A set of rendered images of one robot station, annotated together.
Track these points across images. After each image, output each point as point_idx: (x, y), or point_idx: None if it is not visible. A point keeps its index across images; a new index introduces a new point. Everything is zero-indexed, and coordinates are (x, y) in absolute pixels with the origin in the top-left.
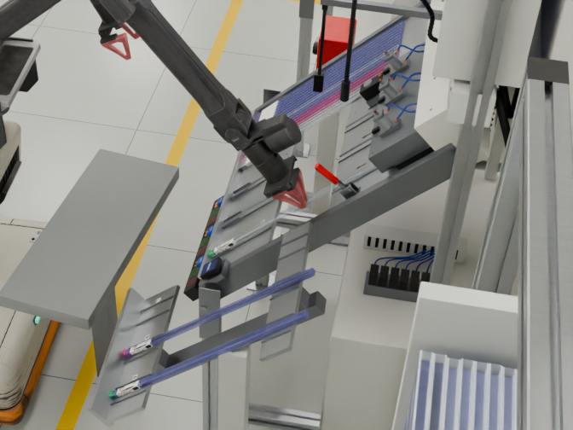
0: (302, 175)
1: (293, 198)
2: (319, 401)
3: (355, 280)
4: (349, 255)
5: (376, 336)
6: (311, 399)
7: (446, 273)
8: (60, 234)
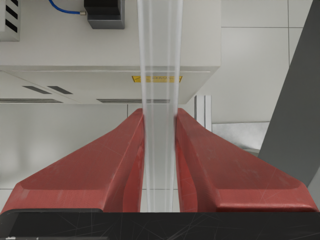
0: (52, 166)
1: (142, 183)
2: (107, 113)
3: (95, 45)
4: (41, 61)
5: (206, 0)
6: (106, 119)
7: None
8: None
